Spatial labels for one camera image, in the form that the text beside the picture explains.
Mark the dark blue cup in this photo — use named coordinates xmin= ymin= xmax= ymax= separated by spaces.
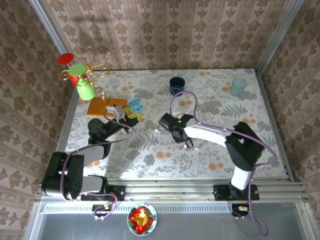
xmin=169 ymin=76 xmax=187 ymax=97

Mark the green plastic cup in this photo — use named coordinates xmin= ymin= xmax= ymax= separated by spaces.
xmin=68 ymin=63 xmax=97 ymax=101

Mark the translucent teal cup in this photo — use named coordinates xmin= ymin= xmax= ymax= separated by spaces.
xmin=229 ymin=76 xmax=248 ymax=98

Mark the red plastic cup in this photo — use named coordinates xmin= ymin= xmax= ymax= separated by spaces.
xmin=57 ymin=52 xmax=89 ymax=89

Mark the red foil candy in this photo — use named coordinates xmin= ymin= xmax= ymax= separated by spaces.
xmin=129 ymin=206 xmax=154 ymax=232

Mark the white candy bowl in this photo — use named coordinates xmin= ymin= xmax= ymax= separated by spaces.
xmin=126 ymin=202 xmax=158 ymax=237

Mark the gold foil candy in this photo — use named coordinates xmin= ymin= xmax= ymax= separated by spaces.
xmin=134 ymin=214 xmax=149 ymax=227

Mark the grey metal shelf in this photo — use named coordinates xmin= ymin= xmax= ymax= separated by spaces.
xmin=23 ymin=201 xmax=312 ymax=240

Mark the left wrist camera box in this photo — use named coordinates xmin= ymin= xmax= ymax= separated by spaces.
xmin=106 ymin=104 xmax=126 ymax=121

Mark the gold wire stand wooden base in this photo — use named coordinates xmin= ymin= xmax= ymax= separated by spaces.
xmin=59 ymin=46 xmax=128 ymax=119

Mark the aluminium table side rail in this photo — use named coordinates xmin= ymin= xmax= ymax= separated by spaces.
xmin=254 ymin=69 xmax=296 ymax=182
xmin=46 ymin=82 xmax=80 ymax=185

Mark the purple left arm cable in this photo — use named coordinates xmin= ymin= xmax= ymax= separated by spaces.
xmin=59 ymin=106 xmax=137 ymax=221

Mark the aluminium front rail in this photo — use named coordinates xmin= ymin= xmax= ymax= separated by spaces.
xmin=34 ymin=177 xmax=311 ymax=202

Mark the black cable connector block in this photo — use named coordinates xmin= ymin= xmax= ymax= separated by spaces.
xmin=91 ymin=203 xmax=114 ymax=218
xmin=231 ymin=203 xmax=251 ymax=218

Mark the slotted cable duct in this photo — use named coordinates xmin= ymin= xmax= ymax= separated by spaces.
xmin=43 ymin=202 xmax=232 ymax=214

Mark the aluminium frame post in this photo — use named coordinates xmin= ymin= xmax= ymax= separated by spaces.
xmin=26 ymin=0 xmax=76 ymax=86
xmin=253 ymin=0 xmax=305 ymax=76

